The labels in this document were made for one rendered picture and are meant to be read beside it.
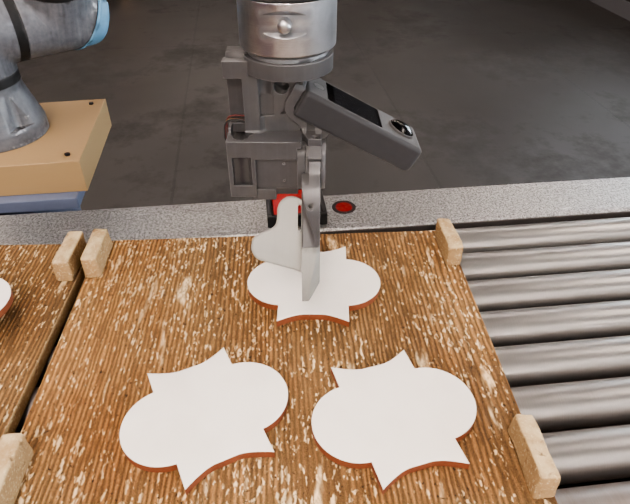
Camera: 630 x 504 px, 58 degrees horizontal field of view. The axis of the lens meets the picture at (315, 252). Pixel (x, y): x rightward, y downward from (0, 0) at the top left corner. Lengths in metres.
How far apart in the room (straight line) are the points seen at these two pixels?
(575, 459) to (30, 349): 0.49
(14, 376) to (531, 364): 0.47
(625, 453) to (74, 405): 0.46
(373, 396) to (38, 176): 0.64
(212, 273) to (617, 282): 0.45
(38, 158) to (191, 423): 0.58
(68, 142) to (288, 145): 0.57
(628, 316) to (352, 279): 0.29
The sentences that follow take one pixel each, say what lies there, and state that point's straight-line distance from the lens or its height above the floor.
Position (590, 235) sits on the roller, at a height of 0.91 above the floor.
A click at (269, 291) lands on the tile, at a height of 0.94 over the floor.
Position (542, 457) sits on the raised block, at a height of 0.96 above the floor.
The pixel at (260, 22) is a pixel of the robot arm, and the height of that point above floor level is 1.21.
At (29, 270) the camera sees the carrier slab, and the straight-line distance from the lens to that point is 0.69.
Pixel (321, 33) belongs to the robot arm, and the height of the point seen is 1.20.
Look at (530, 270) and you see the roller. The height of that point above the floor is 0.91.
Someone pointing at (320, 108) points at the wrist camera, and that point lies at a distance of 0.46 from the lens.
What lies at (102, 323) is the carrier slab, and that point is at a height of 0.94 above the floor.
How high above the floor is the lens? 1.33
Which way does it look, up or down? 38 degrees down
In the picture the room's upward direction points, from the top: straight up
